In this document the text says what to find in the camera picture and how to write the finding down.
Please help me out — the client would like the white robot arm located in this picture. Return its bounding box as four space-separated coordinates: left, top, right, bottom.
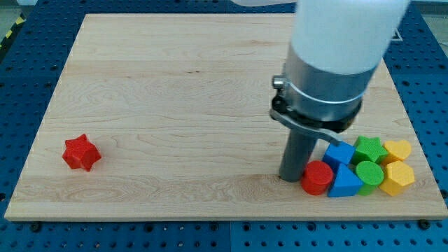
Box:
288 0 410 77

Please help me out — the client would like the green star block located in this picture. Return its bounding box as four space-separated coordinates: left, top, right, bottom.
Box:
351 135 389 165

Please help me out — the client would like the red star block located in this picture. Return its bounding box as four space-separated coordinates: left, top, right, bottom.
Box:
62 134 102 172

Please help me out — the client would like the light wooden board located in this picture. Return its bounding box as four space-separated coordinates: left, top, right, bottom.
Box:
5 14 447 222

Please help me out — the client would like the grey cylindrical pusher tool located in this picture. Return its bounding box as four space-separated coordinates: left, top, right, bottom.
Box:
279 129 317 182

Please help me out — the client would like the silver wrist clamp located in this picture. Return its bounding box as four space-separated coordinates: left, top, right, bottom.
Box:
269 45 376 145

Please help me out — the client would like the red cylinder block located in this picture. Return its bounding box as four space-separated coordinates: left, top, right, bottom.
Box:
301 160 334 195

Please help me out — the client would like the blue cube block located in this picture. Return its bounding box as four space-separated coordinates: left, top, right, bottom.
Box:
322 142 356 173

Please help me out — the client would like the blue triangle block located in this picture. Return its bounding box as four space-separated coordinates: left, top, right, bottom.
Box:
328 164 363 197

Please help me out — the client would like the green cylinder block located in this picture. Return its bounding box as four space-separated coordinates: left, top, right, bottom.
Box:
355 161 384 196

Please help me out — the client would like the yellow heart block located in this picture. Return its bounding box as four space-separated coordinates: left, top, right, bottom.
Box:
381 140 412 165

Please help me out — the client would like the yellow hexagon block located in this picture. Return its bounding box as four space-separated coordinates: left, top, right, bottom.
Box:
379 161 415 196

